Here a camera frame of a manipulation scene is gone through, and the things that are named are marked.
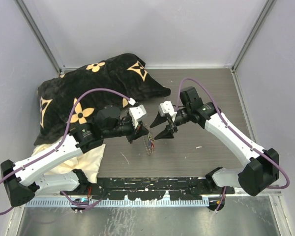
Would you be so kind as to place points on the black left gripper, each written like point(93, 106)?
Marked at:
point(140, 131)

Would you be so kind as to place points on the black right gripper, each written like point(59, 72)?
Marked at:
point(167, 133)

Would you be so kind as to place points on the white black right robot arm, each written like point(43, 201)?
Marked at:
point(259, 166)

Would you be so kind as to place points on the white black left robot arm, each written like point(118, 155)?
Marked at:
point(23, 180)

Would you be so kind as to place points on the cream white cloth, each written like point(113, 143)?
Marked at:
point(89, 163)

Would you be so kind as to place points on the black floral plush blanket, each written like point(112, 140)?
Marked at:
point(58, 97)

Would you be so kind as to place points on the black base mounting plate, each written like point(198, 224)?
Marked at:
point(148, 188)

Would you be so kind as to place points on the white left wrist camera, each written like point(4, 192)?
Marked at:
point(137, 114)

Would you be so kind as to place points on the blue slotted cable duct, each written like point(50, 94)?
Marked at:
point(164, 202)

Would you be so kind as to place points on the left aluminium frame post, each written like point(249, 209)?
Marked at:
point(34, 22)

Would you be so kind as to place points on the aluminium frame post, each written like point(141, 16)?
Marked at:
point(265, 11)
point(34, 22)

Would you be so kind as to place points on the right aluminium frame post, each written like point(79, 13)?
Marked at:
point(265, 11)

